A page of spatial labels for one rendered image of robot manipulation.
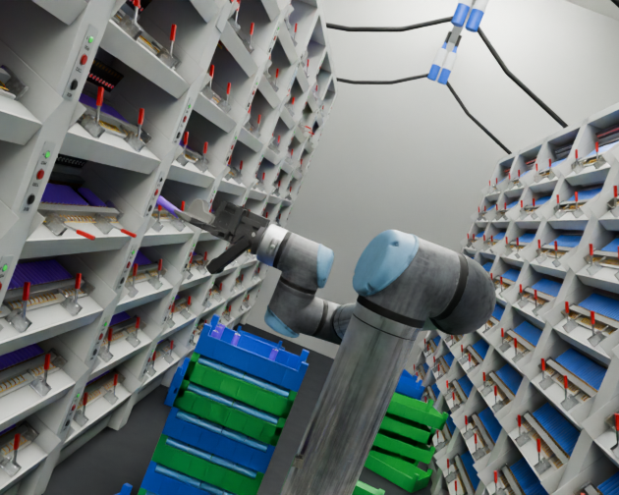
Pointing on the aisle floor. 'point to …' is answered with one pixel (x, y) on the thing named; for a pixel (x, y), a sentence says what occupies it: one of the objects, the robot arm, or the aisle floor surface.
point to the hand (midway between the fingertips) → (179, 215)
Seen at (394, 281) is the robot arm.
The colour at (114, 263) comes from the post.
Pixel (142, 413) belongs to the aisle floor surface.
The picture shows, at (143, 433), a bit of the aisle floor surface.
